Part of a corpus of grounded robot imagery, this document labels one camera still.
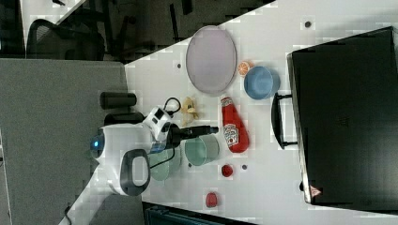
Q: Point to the blue bowl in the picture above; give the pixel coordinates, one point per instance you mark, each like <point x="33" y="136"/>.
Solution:
<point x="261" y="83"/>

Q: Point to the black office chair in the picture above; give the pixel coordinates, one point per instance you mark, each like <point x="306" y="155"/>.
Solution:
<point x="47" y="40"/>

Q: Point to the orange slice toy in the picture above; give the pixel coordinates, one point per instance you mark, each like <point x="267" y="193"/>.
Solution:
<point x="244" y="67"/>

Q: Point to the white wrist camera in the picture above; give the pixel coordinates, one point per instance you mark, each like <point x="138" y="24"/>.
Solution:
<point x="159" y="122"/>

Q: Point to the red toy fruit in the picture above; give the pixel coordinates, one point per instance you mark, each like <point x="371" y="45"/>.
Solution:
<point x="211" y="200"/>

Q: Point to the small black cup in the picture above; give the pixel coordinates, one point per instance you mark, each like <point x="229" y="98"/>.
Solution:
<point x="113" y="100"/>

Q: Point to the black toaster oven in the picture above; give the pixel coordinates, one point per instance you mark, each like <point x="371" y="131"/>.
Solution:
<point x="344" y="95"/>

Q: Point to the peeled toy banana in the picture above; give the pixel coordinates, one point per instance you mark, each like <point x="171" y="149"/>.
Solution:
<point x="188" y="111"/>

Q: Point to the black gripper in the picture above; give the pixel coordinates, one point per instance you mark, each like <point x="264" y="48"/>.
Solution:
<point x="176" y="134"/>

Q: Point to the red ketchup bottle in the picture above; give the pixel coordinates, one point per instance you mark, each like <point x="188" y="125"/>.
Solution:
<point x="234" y="131"/>

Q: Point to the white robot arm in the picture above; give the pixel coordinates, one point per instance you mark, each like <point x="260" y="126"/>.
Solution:
<point x="122" y="153"/>

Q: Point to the lilac round plate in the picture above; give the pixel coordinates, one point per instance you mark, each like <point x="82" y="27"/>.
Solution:
<point x="211" y="60"/>

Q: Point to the red toy strawberry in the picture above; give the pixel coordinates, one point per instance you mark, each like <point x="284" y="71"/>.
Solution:
<point x="227" y="170"/>

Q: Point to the green mug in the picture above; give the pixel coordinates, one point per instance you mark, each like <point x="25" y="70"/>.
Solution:
<point x="201" y="150"/>

